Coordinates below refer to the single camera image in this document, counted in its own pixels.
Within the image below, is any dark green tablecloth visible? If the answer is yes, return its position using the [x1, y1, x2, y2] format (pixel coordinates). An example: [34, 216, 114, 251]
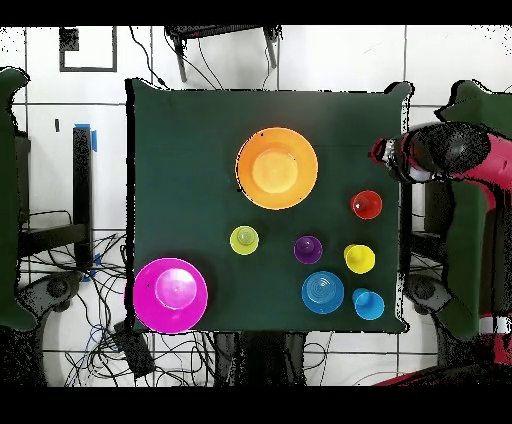
[124, 77, 413, 335]

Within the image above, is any blue cup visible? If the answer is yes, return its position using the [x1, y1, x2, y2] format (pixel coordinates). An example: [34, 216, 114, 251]
[351, 287, 386, 322]

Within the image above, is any grey robot pedestal foot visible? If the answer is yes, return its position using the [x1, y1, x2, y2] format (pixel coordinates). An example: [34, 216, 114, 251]
[17, 271, 83, 315]
[403, 273, 455, 317]

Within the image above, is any small blue bowl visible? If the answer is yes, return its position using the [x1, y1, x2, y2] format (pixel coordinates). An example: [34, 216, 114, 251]
[301, 270, 345, 315]

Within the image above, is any pale translucent yellow cup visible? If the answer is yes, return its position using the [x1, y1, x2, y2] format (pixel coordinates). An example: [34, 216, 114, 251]
[229, 225, 260, 256]

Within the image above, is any pink bowl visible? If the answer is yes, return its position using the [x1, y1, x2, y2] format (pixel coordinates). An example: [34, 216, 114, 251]
[132, 257, 209, 335]

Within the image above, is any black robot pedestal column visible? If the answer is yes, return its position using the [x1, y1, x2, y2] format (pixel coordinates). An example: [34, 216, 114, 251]
[213, 330, 307, 387]

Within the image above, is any blue tape strip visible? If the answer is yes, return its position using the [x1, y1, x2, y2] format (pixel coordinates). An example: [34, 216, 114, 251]
[73, 122, 98, 153]

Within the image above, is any red cup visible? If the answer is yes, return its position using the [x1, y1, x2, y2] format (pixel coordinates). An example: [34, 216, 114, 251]
[349, 189, 384, 221]

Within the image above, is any purple cup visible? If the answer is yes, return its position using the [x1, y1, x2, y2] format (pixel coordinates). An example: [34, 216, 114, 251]
[293, 235, 325, 266]

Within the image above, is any black stool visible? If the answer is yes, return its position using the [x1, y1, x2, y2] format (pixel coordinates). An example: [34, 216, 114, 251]
[164, 25, 284, 84]

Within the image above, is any neighbouring green cloth table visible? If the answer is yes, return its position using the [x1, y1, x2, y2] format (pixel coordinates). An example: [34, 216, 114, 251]
[0, 67, 38, 332]
[434, 79, 512, 342]

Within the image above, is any black floor box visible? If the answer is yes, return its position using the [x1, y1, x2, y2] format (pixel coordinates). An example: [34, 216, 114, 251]
[112, 321, 156, 379]

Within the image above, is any orange bowl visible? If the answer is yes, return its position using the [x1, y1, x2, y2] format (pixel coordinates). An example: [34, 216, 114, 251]
[234, 126, 320, 211]

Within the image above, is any black floor cable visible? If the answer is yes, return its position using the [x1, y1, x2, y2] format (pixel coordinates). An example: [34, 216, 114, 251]
[127, 25, 171, 90]

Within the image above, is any tangle of floor cables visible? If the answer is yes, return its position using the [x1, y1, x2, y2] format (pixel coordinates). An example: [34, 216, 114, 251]
[19, 209, 217, 387]

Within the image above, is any black table frame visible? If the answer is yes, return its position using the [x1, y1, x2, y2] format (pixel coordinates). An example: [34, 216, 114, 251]
[17, 125, 95, 271]

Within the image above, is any black floor frame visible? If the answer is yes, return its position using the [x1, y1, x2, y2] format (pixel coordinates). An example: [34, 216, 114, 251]
[58, 26, 118, 74]

